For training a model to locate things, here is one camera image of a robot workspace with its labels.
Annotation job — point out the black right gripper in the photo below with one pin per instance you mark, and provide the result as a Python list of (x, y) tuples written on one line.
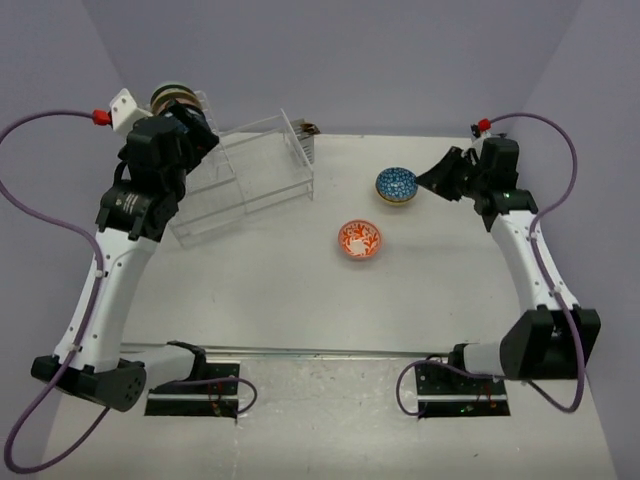
[(438, 178)]

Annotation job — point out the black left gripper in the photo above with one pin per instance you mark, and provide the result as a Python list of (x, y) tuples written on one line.
[(197, 149)]

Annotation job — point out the blue triangle pattern bowl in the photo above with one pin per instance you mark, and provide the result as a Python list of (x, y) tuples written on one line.
[(396, 183)]

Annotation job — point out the yellow teal patterned bowl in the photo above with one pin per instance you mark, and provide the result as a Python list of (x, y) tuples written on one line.
[(402, 202)]

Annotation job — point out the orange floral bowl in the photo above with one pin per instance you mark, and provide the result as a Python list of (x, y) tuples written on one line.
[(359, 239)]

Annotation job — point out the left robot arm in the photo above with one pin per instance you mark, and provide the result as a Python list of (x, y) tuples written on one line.
[(149, 182)]

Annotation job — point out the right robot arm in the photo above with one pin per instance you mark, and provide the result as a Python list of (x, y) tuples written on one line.
[(554, 336)]

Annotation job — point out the clear acrylic dish rack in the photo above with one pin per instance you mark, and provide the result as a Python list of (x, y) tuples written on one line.
[(257, 166)]

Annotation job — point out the dark navy bowl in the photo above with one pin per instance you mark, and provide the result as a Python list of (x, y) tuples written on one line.
[(190, 119)]

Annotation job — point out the pink bowl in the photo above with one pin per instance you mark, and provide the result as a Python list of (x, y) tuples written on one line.
[(163, 103)]

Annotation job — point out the grey floral bowl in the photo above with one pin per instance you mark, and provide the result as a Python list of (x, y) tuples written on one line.
[(188, 103)]

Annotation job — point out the olive tan bowl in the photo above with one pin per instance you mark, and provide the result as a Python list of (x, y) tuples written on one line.
[(174, 92)]

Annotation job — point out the dark green bowl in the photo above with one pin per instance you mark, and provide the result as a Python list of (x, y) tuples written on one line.
[(170, 86)]

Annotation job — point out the white slotted cutlery holder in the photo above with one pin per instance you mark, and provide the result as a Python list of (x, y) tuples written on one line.
[(306, 142)]

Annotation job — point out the brown object in holder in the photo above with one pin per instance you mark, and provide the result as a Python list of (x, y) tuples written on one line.
[(309, 129)]

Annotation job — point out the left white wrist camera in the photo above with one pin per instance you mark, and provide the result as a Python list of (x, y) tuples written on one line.
[(123, 113)]

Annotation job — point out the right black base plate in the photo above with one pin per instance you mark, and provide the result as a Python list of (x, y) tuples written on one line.
[(442, 393)]

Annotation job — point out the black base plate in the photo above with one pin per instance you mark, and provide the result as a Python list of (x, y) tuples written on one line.
[(442, 393), (215, 400)]

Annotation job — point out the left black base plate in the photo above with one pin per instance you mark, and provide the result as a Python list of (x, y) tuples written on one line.
[(215, 400)]

